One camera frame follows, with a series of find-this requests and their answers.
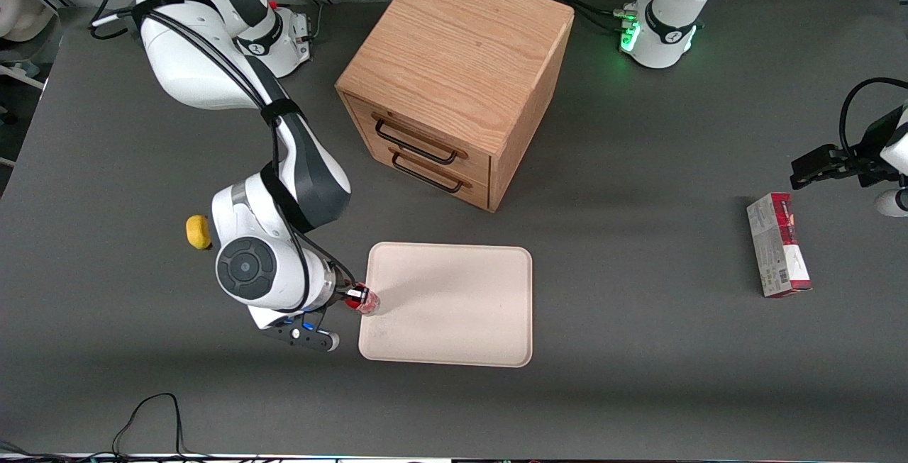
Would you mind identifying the red-capped coke bottle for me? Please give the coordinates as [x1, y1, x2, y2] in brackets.
[351, 286, 382, 316]

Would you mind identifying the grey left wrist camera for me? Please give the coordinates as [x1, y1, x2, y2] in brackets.
[875, 189, 908, 218]

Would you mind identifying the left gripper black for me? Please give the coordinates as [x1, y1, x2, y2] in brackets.
[790, 110, 906, 189]

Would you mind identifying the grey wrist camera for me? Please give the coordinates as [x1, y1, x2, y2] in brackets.
[261, 321, 340, 354]
[875, 189, 908, 218]

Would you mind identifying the black loose table cable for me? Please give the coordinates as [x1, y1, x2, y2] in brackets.
[0, 393, 214, 461]

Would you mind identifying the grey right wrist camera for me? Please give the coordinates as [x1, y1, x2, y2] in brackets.
[261, 321, 340, 354]

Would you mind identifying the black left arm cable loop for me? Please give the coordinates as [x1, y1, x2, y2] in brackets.
[839, 78, 908, 162]

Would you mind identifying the yellow lemon-shaped object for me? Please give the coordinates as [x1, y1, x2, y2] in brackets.
[186, 215, 214, 250]

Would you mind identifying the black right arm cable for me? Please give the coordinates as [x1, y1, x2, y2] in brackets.
[89, 0, 357, 308]

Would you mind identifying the red plaid carton box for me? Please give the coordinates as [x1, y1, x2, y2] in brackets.
[746, 192, 812, 299]

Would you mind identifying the white round background object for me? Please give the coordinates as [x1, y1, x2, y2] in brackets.
[0, 0, 59, 43]

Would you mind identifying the black metal drawer handle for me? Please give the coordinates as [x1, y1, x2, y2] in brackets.
[374, 117, 459, 165]
[392, 151, 465, 194]

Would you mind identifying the beige plastic tray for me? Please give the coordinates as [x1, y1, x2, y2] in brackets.
[358, 241, 533, 368]

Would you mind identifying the wooden two-drawer cabinet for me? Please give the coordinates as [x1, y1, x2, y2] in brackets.
[335, 0, 575, 213]

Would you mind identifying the black left base cable bundle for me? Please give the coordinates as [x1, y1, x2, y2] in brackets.
[541, 0, 639, 33]

